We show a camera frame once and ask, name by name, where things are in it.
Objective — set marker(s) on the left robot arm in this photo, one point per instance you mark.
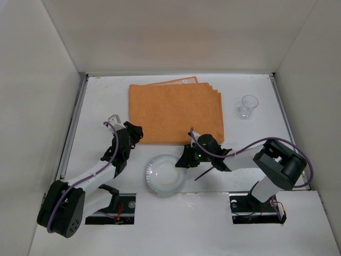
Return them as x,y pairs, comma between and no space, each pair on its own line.
67,203

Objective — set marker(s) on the black fork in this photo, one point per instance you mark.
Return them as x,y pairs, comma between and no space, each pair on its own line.
204,173

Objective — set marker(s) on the aluminium table rail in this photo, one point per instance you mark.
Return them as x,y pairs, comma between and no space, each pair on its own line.
304,186
67,146

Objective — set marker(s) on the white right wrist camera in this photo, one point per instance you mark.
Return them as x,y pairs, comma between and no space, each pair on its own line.
194,136

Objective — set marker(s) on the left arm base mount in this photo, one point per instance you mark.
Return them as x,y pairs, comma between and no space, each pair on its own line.
123,214

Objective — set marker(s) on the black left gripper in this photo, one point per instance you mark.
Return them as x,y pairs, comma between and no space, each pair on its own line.
132,134

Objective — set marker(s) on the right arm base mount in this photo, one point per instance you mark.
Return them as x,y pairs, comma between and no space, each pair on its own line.
247,210

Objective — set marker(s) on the white paper plate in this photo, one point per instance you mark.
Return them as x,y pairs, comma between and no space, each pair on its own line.
162,175

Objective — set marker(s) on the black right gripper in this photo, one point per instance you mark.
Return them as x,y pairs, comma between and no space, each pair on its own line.
187,157

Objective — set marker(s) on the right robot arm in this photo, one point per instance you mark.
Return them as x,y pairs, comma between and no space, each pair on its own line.
280,160

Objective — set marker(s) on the clear plastic cup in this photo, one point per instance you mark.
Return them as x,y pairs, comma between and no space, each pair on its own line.
248,104

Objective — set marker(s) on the orange cloth placemat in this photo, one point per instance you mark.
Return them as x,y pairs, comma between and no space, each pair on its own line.
167,112

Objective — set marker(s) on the left aluminium table rail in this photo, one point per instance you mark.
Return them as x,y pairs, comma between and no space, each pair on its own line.
67,146

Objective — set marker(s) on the right aluminium table rail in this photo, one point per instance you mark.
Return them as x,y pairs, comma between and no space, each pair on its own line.
304,186

